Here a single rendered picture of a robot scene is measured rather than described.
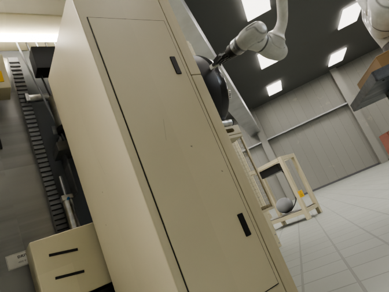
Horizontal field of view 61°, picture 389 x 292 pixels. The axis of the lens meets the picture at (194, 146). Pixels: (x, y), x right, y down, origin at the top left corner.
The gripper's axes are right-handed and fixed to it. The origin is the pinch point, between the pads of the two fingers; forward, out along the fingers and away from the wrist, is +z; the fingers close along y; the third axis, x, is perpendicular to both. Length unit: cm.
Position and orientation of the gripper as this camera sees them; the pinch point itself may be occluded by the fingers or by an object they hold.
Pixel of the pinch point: (213, 65)
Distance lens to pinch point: 201.1
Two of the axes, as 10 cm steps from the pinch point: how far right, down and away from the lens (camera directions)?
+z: -5.3, 2.6, 8.1
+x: 3.0, 9.5, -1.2
